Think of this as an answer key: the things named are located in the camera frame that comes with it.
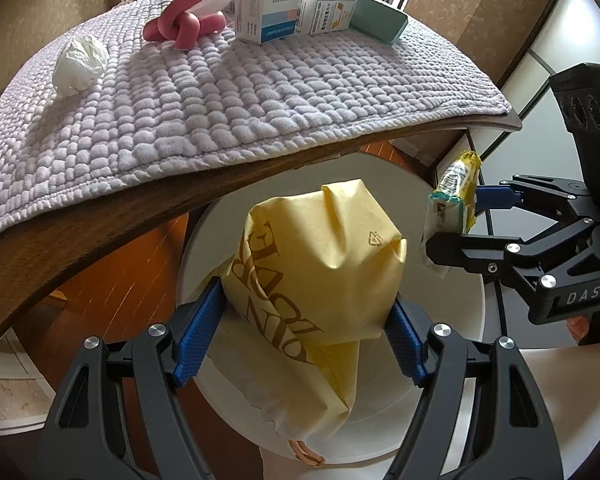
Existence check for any wooden table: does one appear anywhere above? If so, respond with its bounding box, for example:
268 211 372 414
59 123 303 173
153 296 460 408
0 112 525 358

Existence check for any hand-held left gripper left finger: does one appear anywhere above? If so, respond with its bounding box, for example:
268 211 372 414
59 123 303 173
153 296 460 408
37 277 231 480

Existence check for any person's right hand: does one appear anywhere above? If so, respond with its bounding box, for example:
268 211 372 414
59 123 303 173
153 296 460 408
566 316 590 345

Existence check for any crumpled white tissue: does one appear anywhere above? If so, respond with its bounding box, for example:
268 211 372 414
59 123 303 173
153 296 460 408
51 36 110 97

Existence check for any blue and white medicine box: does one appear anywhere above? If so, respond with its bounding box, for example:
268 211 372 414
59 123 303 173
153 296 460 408
235 0 303 45

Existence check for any teal plastic container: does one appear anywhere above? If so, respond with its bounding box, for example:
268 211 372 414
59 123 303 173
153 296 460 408
335 0 410 45

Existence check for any white sliding door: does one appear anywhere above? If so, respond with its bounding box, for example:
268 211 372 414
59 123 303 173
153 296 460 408
467 0 598 181

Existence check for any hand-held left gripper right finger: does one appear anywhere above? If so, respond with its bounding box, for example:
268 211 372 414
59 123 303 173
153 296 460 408
380 300 563 480

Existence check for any white trash bin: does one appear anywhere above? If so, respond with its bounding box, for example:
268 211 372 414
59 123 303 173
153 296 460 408
176 152 487 466

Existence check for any pink knotted foam tube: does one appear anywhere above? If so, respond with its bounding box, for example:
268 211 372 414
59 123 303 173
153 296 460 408
142 0 226 51

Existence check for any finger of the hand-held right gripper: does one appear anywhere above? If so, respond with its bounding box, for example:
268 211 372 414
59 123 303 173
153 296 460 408
474 174 593 226
424 215 600 293

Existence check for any yellow paper bag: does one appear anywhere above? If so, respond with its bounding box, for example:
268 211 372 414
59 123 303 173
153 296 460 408
220 177 408 466

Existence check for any yellow and white medicine box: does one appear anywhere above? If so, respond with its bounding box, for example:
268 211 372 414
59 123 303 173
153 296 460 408
295 0 358 36

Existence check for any yellow snack wrapper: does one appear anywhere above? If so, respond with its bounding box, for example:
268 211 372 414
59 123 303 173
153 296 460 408
421 151 482 278

